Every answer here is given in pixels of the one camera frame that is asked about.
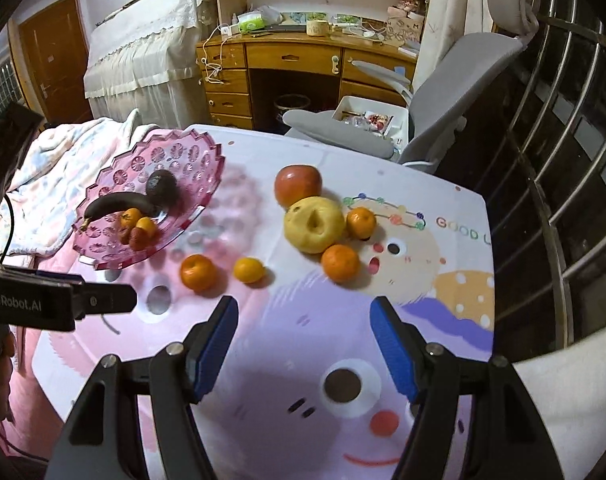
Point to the dark avocado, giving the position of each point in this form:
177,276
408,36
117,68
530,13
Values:
162,186

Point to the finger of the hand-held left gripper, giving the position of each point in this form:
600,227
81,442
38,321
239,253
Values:
105,300

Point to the printed cardboard box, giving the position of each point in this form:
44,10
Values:
405,30

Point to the red apple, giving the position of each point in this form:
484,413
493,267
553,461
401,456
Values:
298,185

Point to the white storage box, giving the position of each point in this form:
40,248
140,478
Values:
350,107

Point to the lace covered piano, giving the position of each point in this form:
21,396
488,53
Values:
143,50

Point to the cartoon printed tablecloth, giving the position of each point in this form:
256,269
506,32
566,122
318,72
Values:
283,320

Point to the black trash bin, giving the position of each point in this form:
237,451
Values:
292,110

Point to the metal window bars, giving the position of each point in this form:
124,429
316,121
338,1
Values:
558,160

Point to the pink plastic fruit bowl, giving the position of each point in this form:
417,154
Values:
183,160

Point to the wooden desk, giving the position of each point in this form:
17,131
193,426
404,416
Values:
293,55

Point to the cream cup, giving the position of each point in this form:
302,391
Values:
317,27

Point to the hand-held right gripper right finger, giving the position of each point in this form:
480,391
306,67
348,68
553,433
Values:
394,350

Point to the wooden door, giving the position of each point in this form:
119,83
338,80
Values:
53,60

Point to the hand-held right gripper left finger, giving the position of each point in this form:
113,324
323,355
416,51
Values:
215,350

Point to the floral fleece blanket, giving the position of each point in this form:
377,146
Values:
68,170

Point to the beige floral curtain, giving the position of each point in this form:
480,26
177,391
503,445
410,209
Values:
453,10

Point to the pink bed sheet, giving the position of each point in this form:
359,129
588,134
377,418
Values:
33,410

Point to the yellow pear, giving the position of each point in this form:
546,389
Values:
313,225

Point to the small yellowish tangerine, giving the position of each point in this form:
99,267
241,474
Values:
249,270

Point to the small red lychee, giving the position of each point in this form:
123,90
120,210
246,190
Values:
139,241
123,234

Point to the orange tangerine with stem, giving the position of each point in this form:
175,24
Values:
129,217

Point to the grey office chair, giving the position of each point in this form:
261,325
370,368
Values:
463,75

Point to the overripe dark banana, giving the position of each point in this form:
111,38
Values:
115,204

